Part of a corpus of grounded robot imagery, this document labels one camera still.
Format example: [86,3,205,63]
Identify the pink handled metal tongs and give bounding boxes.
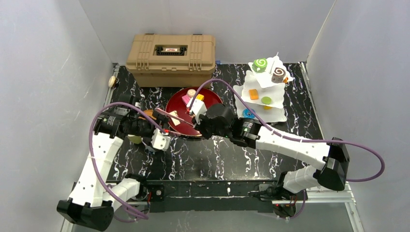
[153,108,194,136]

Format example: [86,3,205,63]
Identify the red round tray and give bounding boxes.
[165,87,222,137]

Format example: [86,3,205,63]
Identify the yellow green mug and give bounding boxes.
[127,135,142,145]

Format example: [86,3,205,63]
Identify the blue toy donut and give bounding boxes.
[242,108,255,119]

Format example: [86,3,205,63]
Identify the pink toy cake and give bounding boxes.
[181,95,191,106]

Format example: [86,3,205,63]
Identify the yellow toy cake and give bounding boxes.
[196,94,205,101]

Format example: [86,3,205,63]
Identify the orange toy cake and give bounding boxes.
[249,89,259,100]

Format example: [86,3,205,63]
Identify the green toy macaron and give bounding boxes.
[261,97,272,105]

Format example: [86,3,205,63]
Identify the white tiered cake stand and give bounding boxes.
[233,55,293,123]

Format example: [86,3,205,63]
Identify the tan plastic toolbox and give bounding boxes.
[125,34,216,87]

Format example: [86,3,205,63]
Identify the green swirl roll cake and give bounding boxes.
[251,58,268,73]

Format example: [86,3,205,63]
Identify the brown swirl roll cake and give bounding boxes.
[272,67,288,83]

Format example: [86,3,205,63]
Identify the wooden coaster stack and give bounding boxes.
[144,109,156,120]

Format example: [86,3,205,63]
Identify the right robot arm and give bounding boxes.
[189,102,350,194]

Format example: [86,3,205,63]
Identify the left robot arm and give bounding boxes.
[57,99,170,232]

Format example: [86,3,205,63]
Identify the white toy cake slice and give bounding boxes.
[170,111,180,126]

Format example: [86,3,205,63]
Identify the white round toy mochi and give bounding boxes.
[187,89,196,98]

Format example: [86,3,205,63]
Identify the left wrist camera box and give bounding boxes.
[151,129,171,151]

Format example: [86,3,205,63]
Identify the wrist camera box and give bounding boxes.
[151,129,171,151]
[186,98,207,125]

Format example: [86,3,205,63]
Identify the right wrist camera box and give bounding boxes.
[186,98,207,125]

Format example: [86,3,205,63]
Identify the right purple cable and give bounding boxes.
[190,78,385,219]

